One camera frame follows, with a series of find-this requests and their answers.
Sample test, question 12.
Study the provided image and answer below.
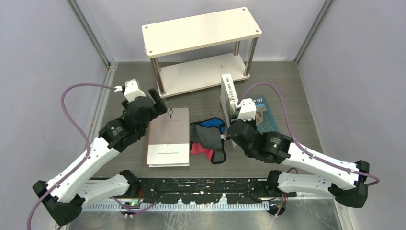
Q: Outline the blue Humor book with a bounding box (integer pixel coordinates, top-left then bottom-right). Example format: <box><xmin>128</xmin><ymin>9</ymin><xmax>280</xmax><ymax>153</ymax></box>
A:
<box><xmin>252</xmin><ymin>95</ymin><xmax>279</xmax><ymax>133</ymax></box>

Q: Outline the grey white portfolio file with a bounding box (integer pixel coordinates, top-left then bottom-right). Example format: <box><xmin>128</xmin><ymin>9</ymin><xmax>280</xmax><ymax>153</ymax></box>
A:
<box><xmin>148</xmin><ymin>107</ymin><xmax>190</xmax><ymax>168</ymax></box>

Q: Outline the blue grey red cloth pile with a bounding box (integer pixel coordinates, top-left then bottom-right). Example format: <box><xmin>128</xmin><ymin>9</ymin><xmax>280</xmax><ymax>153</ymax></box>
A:
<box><xmin>189</xmin><ymin>117</ymin><xmax>228</xmax><ymax>164</ymax></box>

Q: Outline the white Singularity book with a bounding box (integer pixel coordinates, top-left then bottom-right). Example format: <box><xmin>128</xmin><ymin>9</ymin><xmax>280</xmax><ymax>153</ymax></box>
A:
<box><xmin>220</xmin><ymin>73</ymin><xmax>239</xmax><ymax>136</ymax></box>

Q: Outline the orange book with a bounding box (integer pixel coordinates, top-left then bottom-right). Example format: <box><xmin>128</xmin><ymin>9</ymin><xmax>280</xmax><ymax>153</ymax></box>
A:
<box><xmin>146</xmin><ymin>125</ymin><xmax>151</xmax><ymax>166</ymax></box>

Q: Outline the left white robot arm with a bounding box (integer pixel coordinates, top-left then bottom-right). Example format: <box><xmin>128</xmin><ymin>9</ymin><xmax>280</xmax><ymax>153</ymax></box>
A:
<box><xmin>33</xmin><ymin>88</ymin><xmax>168</xmax><ymax>226</ymax></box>

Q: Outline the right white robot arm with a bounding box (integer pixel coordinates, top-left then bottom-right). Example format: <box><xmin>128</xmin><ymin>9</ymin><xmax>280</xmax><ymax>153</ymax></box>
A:
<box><xmin>227</xmin><ymin>120</ymin><xmax>370</xmax><ymax>208</ymax></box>

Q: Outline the white two-tier shelf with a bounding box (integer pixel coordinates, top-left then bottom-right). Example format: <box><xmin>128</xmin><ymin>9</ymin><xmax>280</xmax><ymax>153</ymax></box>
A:
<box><xmin>142</xmin><ymin>7</ymin><xmax>262</xmax><ymax>98</ymax></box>

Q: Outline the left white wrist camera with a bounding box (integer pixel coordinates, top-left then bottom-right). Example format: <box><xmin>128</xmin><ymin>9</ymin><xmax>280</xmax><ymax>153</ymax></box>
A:
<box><xmin>114</xmin><ymin>79</ymin><xmax>146</xmax><ymax>102</ymax></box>

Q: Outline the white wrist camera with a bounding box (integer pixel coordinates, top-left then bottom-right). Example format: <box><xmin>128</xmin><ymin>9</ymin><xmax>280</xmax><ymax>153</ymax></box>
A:
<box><xmin>237</xmin><ymin>98</ymin><xmax>257</xmax><ymax>121</ymax></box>
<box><xmin>114</xmin><ymin>79</ymin><xmax>146</xmax><ymax>102</ymax></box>

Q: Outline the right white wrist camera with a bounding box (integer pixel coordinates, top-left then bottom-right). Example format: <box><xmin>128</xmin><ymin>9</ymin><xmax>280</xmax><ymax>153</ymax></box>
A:
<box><xmin>237</xmin><ymin>98</ymin><xmax>257</xmax><ymax>121</ymax></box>

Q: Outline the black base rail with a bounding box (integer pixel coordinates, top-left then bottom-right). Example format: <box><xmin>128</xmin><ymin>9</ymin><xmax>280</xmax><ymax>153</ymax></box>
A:
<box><xmin>115</xmin><ymin>177</ymin><xmax>282</xmax><ymax>205</ymax></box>

